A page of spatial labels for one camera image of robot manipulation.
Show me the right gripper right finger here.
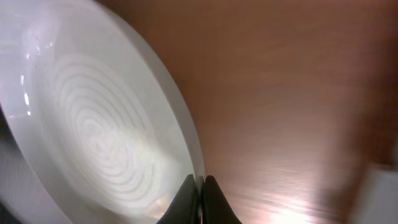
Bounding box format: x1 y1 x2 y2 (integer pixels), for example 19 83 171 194
201 175 241 224

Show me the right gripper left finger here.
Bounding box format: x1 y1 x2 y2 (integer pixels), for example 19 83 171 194
157 174 199 224

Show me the pale green plate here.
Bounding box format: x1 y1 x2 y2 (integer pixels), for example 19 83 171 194
1 1 205 223

